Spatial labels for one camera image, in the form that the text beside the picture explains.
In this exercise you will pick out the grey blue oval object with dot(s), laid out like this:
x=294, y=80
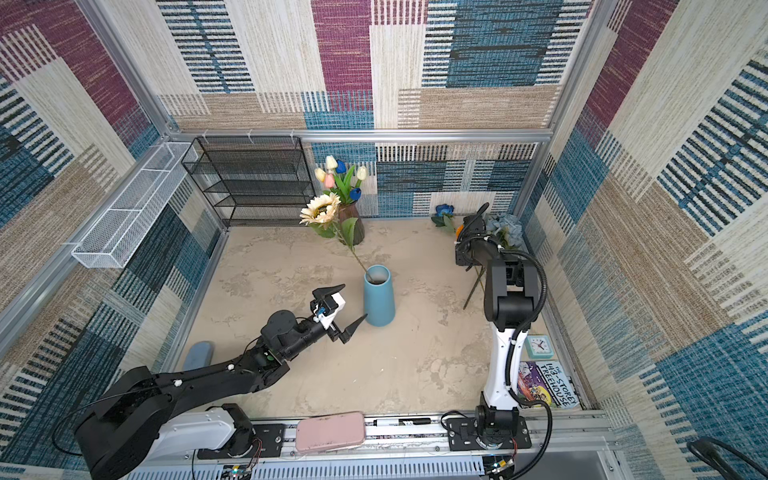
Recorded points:
x=199, y=356

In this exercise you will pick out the dusty blue rose bunch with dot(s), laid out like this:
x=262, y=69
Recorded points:
x=503, y=232

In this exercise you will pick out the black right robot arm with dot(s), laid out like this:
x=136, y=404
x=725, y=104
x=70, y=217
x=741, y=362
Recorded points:
x=515, y=293

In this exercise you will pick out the pink pencil case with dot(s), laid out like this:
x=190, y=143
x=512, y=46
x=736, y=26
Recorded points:
x=330, y=432

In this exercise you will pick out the small teal alarm clock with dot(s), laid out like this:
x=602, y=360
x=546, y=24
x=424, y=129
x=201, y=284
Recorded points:
x=539, y=347

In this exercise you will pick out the teal ceramic vase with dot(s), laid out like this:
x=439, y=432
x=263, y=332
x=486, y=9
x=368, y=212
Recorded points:
x=379, y=299

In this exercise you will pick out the black wire shelf rack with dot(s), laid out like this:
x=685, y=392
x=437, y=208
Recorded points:
x=251, y=180

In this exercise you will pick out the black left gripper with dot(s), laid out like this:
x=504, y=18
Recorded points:
x=333, y=333

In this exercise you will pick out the treehouse paperback book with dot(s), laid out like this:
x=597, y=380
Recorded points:
x=547, y=381

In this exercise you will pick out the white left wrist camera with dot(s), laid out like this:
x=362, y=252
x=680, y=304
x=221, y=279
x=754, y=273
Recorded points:
x=324, y=311

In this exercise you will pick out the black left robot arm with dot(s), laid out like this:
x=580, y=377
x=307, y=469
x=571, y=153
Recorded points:
x=145, y=416

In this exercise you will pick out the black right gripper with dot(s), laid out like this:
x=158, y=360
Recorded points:
x=461, y=258

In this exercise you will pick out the dark blue artificial rose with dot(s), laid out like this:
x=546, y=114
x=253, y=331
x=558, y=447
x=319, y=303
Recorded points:
x=443, y=217

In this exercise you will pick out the red glass vase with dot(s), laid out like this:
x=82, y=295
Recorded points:
x=357, y=225

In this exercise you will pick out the white wire mesh basket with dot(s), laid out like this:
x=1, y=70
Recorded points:
x=114, y=238

